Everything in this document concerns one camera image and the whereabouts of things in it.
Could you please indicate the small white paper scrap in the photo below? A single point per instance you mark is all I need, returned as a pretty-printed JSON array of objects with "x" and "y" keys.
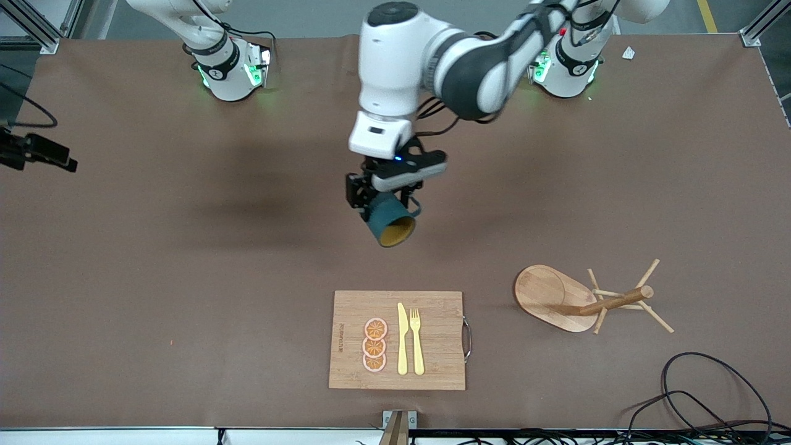
[{"x": 629, "y": 53}]

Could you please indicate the aluminium frame profile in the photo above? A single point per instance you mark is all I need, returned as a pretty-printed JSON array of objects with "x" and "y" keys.
[
  {"x": 757, "y": 28},
  {"x": 37, "y": 34}
]

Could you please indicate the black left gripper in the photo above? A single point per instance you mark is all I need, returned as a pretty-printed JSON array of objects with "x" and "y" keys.
[{"x": 356, "y": 189}]

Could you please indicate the bamboo cutting board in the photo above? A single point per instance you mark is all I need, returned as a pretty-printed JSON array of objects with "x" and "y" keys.
[{"x": 439, "y": 340}]

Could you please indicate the metal table bracket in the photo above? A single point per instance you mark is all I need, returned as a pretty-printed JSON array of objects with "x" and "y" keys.
[{"x": 395, "y": 426}]

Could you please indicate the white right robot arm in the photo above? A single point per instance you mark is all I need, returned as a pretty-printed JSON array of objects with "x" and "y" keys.
[{"x": 225, "y": 68}]

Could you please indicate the yellow plastic fork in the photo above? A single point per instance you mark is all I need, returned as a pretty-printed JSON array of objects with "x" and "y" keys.
[{"x": 417, "y": 346}]

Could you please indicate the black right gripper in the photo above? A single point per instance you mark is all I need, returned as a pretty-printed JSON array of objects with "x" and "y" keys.
[{"x": 8, "y": 148}]

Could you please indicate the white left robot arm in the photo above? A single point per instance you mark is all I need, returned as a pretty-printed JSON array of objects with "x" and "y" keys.
[{"x": 401, "y": 68}]

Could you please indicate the orange slice toy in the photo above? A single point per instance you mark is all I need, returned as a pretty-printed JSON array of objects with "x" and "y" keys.
[{"x": 376, "y": 328}]

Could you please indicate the dark teal ribbed cup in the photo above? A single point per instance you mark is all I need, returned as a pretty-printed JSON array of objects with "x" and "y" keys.
[{"x": 386, "y": 216}]

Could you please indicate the wooden cup rack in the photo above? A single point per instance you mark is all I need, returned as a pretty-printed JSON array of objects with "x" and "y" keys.
[{"x": 544, "y": 296}]

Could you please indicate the yellow plastic knife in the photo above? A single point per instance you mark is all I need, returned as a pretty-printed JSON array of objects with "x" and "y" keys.
[{"x": 402, "y": 340}]

